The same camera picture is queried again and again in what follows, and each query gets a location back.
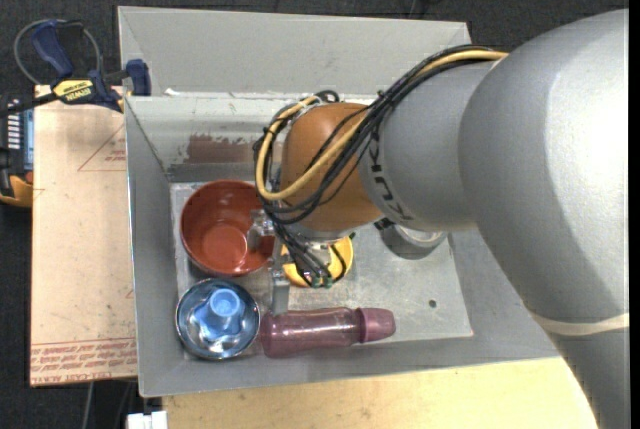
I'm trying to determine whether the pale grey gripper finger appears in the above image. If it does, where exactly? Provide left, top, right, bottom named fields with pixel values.
left=248, top=211, right=277, bottom=254
left=269, top=266, right=292, bottom=317

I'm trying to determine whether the yellow bowl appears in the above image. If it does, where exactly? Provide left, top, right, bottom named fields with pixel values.
left=280, top=236, right=356, bottom=289

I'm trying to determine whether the red-brown bowl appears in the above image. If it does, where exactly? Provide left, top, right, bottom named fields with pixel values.
left=179, top=179, right=279, bottom=279

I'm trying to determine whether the purple clear plastic bottle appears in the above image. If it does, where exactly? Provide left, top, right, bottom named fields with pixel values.
left=259, top=306, right=398, bottom=360

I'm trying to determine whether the light blue plastic cup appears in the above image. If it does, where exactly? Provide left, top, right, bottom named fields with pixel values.
left=192, top=289, right=244, bottom=338

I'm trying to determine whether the shiny blue-tinted metal bowl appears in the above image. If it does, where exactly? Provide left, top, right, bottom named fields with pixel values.
left=174, top=278, right=262, bottom=361

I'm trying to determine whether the silver round dish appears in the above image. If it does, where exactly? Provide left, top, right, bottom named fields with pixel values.
left=382, top=218, right=450, bottom=261

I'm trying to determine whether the brown cardboard board, red print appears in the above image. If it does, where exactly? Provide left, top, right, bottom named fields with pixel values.
left=29, top=84, right=139, bottom=388

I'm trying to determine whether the grey metal bin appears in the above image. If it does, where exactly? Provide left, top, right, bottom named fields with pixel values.
left=117, top=5, right=562, bottom=399

